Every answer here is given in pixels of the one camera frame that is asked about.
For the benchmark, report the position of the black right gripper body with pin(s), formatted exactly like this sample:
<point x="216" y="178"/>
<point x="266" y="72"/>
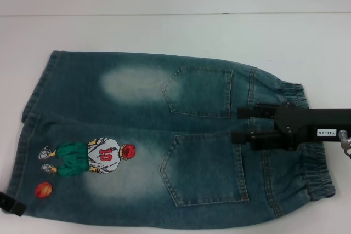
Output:
<point x="307" y="124"/>

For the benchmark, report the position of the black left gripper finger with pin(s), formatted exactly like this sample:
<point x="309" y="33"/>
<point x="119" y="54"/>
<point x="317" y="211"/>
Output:
<point x="16" y="208"/>

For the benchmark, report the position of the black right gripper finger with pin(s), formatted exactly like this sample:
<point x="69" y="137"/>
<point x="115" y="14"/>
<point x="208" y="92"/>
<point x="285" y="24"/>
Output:
<point x="255" y="112"/>
<point x="260" y="141"/>

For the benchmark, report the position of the blue denim shorts with print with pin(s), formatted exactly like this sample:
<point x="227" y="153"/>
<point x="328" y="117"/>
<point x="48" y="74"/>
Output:
<point x="192" y="102"/>

